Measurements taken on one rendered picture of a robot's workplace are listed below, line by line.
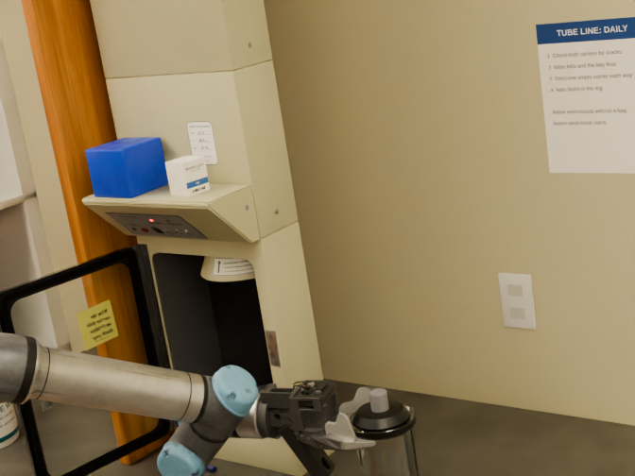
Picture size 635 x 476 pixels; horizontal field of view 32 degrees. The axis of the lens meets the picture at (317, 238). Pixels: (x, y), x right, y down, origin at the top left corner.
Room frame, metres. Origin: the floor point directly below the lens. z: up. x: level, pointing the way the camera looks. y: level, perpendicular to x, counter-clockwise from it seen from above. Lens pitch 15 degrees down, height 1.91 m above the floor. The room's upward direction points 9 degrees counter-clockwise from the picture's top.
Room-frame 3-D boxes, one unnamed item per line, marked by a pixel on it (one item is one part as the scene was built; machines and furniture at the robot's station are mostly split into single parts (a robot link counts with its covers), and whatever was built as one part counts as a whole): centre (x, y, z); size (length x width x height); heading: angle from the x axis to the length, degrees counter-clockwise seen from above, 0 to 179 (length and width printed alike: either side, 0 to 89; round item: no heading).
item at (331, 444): (1.62, 0.03, 1.14); 0.09 x 0.05 x 0.02; 41
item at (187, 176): (1.91, 0.21, 1.54); 0.05 x 0.05 x 0.06; 43
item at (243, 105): (2.09, 0.15, 1.32); 0.32 x 0.25 x 0.77; 51
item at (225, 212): (1.95, 0.26, 1.46); 0.32 x 0.12 x 0.10; 51
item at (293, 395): (1.67, 0.07, 1.17); 0.12 x 0.08 x 0.09; 66
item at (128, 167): (2.00, 0.32, 1.55); 0.10 x 0.10 x 0.09; 51
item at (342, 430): (1.59, 0.00, 1.17); 0.09 x 0.03 x 0.06; 41
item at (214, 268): (2.06, 0.15, 1.34); 0.18 x 0.18 x 0.05
